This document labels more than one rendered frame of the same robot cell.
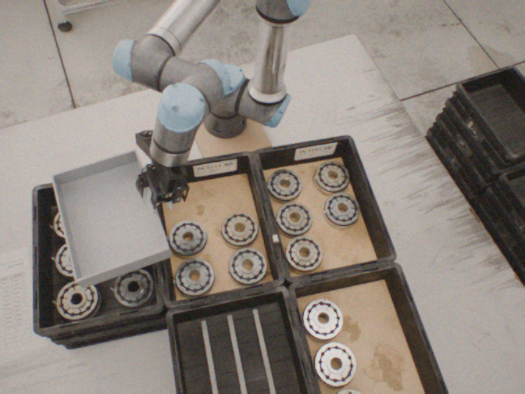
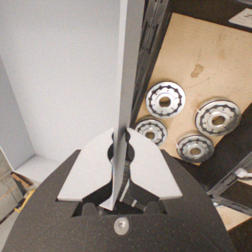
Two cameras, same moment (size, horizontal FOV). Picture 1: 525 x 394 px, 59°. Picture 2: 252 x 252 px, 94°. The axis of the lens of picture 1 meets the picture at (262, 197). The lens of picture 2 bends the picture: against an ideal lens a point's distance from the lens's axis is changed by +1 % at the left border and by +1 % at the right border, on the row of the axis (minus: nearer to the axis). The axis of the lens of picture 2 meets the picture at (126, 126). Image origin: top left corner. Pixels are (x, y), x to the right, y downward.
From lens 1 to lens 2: 103 cm
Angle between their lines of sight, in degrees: 59
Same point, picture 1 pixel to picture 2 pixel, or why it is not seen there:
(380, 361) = not seen: hidden behind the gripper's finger
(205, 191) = (220, 49)
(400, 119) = not seen: outside the picture
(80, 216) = (20, 74)
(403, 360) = (228, 224)
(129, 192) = (93, 69)
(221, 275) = (170, 137)
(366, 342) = (220, 211)
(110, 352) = not seen: hidden behind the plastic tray
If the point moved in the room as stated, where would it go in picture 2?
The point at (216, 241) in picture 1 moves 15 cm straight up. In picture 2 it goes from (186, 111) to (200, 140)
